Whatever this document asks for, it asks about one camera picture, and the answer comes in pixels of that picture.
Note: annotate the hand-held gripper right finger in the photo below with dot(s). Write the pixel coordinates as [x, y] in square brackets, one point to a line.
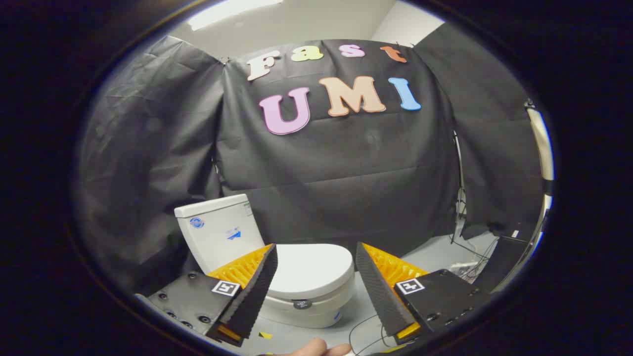
[378, 291]

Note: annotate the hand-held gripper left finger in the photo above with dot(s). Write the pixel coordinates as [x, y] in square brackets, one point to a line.
[252, 296]

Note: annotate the black lid grip tab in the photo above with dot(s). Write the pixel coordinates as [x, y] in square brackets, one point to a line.
[302, 304]

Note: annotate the white toilet lid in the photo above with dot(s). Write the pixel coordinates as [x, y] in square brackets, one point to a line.
[311, 269]

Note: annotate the small yellow floor tape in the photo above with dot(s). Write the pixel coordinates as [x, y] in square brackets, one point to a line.
[265, 335]

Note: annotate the dark flat object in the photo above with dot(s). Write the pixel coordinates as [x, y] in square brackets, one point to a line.
[499, 262]

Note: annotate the black backdrop stand pole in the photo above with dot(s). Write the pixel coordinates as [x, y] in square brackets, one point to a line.
[460, 188]

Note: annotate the black backdrop cloth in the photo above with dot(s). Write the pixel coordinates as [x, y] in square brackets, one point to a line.
[346, 158]

